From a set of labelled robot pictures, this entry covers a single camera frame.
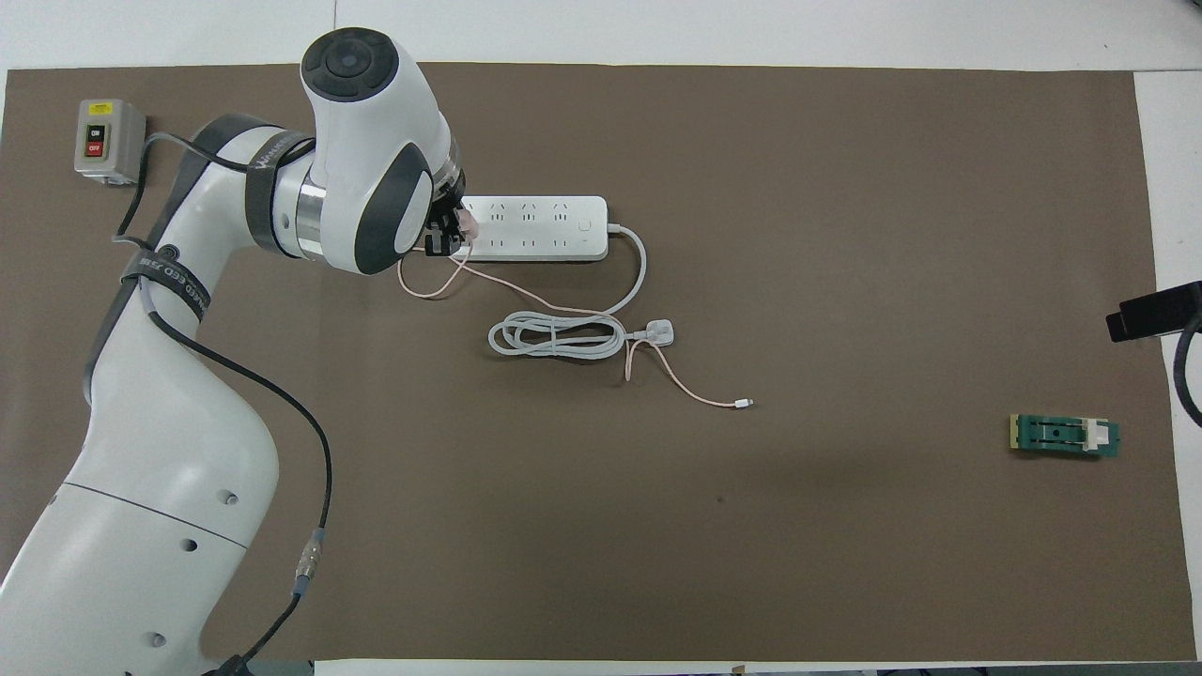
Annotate grey on-off switch box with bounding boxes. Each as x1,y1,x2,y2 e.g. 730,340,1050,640
74,99,147,186

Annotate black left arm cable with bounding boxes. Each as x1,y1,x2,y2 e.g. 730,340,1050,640
111,131,333,676

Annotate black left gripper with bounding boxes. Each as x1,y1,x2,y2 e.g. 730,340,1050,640
424,181,470,258

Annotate white power strip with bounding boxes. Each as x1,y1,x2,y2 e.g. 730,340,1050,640
462,195,609,263

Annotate brown table mat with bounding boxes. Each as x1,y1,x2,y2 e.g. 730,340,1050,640
0,63,1198,663

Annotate pink charging cable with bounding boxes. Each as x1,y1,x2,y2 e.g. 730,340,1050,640
398,235,754,409

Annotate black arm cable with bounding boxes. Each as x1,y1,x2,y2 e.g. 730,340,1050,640
1176,315,1202,429
111,131,333,676

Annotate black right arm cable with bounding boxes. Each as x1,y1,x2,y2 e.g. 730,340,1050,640
1176,315,1202,429

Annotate white power strip cord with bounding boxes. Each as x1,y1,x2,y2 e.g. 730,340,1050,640
487,223,679,361

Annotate green knife switch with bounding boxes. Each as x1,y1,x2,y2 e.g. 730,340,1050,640
1009,413,1121,460

